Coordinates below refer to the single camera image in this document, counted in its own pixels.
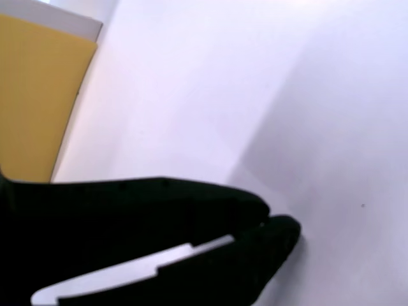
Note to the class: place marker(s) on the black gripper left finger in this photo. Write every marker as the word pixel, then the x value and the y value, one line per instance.
pixel 127 216

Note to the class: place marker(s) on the yellow open box, white rim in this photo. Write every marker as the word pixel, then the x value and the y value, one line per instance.
pixel 38 95

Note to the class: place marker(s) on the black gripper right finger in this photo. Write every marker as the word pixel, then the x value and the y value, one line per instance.
pixel 248 264

